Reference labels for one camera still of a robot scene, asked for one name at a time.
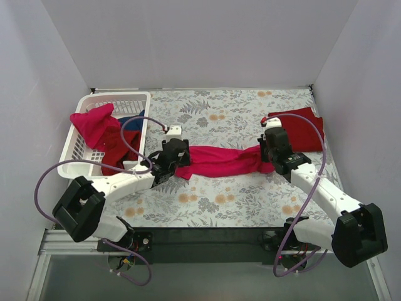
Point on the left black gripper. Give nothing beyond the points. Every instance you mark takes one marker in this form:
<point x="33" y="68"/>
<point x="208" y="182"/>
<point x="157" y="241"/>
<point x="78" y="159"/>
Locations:
<point x="183" y="157"/>

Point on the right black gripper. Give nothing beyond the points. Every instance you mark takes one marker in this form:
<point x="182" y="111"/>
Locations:
<point x="267" y="153"/>

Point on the bright pink t shirt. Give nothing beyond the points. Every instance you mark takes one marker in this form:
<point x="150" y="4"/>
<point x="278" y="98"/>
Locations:
<point x="216" y="162"/>

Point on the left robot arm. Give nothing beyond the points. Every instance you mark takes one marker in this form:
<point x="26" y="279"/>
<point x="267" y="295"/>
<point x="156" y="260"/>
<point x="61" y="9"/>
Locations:
<point x="81" y="209"/>

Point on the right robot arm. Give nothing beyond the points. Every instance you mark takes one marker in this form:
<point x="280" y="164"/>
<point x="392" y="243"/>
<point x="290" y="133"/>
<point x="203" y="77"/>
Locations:
<point x="358" y="230"/>

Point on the folded dark red t shirt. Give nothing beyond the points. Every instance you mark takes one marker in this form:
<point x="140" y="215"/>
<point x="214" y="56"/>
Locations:
<point x="302" y="135"/>

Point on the blue t shirt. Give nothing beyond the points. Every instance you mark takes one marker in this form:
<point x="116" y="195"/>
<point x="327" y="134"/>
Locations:
<point x="134" y="125"/>

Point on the floral patterned table mat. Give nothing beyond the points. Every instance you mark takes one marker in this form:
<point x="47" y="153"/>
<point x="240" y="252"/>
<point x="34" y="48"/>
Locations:
<point x="219" y="118"/>

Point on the dark red crumpled t shirt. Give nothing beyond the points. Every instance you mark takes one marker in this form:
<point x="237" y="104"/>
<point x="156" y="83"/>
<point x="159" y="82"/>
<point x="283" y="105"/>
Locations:
<point x="115" y="149"/>

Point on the pink t shirt in basket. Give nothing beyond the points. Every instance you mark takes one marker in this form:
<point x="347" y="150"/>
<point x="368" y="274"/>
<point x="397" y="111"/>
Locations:
<point x="96" y="125"/>

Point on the white plastic laundry basket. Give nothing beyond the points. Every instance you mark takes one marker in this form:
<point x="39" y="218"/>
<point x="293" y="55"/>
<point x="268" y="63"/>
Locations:
<point x="78" y="156"/>

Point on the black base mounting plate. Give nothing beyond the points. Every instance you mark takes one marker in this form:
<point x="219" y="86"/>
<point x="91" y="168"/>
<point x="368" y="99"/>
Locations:
<point x="206" y="245"/>

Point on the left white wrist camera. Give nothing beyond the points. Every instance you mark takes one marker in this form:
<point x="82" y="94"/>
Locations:
<point x="173" y="132"/>

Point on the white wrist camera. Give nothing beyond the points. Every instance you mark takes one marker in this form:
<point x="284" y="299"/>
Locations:
<point x="270" y="122"/>
<point x="173" y="132"/>

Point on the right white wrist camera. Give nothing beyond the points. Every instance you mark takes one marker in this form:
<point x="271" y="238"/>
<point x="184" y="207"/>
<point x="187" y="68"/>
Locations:
<point x="270" y="122"/>

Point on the aluminium frame rail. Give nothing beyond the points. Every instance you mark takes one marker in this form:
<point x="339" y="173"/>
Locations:
<point x="58" y="242"/>

